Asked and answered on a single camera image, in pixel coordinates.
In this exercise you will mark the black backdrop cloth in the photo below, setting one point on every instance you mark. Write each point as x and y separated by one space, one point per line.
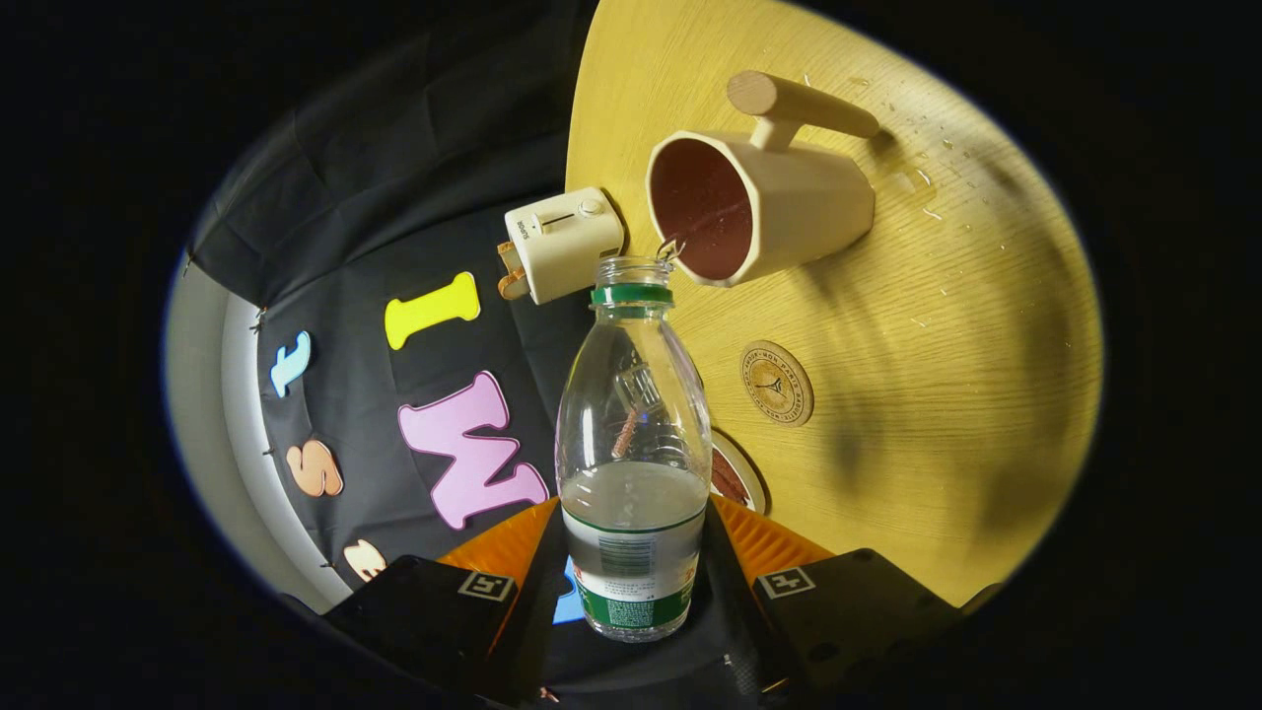
345 247

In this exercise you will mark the toast slice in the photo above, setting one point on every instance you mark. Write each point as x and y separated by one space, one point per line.
513 288
507 258

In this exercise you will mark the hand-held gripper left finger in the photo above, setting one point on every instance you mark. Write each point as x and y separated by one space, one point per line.
532 611

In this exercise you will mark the round white plate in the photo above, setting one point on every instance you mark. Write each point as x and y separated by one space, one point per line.
757 485

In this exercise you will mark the clear plastic juice bottle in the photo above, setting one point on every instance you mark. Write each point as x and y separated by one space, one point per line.
631 552

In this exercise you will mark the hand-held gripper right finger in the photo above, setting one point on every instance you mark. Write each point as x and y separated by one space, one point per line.
735 611

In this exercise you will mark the round wooden coaster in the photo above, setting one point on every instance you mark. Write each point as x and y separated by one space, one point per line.
777 383

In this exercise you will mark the white toaster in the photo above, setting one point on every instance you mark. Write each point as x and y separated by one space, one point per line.
562 242

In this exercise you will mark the brown meat patty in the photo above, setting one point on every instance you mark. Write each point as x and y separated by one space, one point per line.
727 478

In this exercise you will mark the wooden table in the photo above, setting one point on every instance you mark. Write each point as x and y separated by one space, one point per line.
937 394

